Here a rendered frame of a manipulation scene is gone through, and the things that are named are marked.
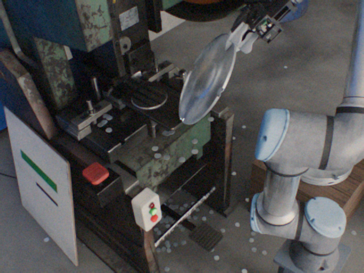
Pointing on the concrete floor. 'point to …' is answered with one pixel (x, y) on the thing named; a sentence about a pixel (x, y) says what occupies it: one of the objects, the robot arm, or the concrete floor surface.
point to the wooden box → (356, 186)
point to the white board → (44, 183)
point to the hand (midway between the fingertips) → (229, 46)
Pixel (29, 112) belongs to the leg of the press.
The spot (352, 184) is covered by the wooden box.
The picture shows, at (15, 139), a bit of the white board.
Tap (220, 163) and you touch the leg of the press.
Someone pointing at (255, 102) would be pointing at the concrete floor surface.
